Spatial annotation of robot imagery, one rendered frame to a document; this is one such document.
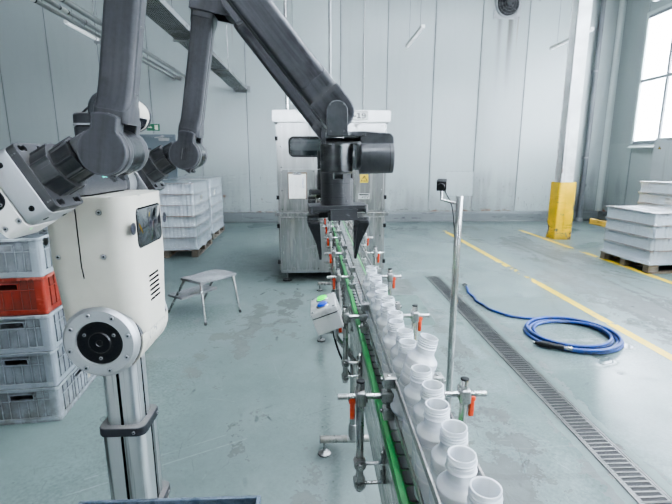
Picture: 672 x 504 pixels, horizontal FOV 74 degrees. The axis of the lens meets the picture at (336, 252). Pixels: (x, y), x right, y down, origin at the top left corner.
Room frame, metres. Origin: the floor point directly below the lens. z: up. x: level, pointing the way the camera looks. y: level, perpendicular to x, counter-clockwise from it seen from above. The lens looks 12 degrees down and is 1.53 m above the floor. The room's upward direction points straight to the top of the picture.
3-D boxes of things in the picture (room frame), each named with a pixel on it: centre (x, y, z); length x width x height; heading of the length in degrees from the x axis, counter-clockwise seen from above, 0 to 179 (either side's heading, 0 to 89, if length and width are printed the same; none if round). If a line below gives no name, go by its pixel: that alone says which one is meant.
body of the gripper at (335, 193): (0.79, 0.00, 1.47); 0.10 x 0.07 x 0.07; 95
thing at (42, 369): (2.66, 1.88, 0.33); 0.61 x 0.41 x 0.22; 9
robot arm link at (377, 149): (0.80, -0.04, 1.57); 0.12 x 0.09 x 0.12; 93
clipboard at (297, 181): (5.46, 0.47, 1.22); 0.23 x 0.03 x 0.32; 93
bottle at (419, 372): (0.73, -0.15, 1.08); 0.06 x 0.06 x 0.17
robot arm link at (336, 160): (0.79, -0.01, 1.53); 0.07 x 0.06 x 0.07; 93
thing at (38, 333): (2.66, 1.88, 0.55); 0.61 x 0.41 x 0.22; 10
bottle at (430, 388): (0.68, -0.16, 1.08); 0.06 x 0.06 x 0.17
